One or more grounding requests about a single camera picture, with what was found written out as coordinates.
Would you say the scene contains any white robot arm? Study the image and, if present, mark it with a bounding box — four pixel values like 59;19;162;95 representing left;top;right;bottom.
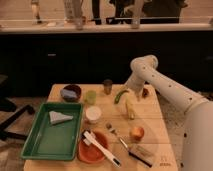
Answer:
125;55;213;171

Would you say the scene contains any green plastic tray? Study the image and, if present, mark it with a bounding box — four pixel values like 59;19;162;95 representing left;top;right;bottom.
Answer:
21;102;83;161

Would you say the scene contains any brown pine cone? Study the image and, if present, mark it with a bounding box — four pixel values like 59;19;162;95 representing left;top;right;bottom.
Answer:
142;88;149;98

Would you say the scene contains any dark metal cup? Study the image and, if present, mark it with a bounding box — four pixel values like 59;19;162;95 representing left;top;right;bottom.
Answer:
103;79;113;95

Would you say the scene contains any red apple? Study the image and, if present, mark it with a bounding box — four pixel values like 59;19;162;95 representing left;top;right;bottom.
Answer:
130;126;145;141

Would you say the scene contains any silver fork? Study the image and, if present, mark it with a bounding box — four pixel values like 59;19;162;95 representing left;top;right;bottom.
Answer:
106;123;129;151

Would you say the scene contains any green plastic cup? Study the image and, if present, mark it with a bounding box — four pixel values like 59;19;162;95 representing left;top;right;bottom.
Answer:
85;90;96;105

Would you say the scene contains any white cup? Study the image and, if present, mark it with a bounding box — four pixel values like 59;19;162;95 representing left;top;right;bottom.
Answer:
85;106;102;124

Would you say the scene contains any beige rectangular block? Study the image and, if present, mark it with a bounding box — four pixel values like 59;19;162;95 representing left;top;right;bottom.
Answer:
136;145;153;157

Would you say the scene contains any dark brown bowl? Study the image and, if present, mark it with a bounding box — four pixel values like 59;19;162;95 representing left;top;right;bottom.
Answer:
60;84;81;102

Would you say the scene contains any orange bowl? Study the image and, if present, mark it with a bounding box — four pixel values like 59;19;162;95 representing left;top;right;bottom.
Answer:
78;131;108;164

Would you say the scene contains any grey triangular sponge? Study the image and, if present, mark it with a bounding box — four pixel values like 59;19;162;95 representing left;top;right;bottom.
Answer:
49;111;73;125

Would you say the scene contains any black office chair base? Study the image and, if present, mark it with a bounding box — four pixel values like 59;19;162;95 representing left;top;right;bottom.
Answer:
0;75;36;141

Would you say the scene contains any black handled knife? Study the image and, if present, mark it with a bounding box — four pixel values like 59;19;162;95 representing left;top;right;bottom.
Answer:
128;151;152;168

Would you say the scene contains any white handled brush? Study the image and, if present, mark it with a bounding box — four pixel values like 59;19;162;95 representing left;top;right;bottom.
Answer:
82;130;121;167

